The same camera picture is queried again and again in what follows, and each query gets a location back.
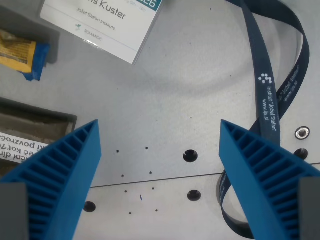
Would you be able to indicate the white name badge card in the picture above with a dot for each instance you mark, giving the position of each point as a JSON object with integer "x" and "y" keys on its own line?
{"x": 105, "y": 27}

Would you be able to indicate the blue and yellow bag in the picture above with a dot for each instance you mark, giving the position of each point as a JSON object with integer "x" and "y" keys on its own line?
{"x": 17, "y": 55}

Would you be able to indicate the brown pouch with white label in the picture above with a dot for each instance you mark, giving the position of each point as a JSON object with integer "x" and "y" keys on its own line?
{"x": 30, "y": 130}

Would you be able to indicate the silver socket head screw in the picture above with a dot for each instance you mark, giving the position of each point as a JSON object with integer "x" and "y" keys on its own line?
{"x": 302, "y": 132}

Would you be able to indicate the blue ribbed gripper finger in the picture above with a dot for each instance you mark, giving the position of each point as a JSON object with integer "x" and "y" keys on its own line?
{"x": 62, "y": 175}
{"x": 255, "y": 175}

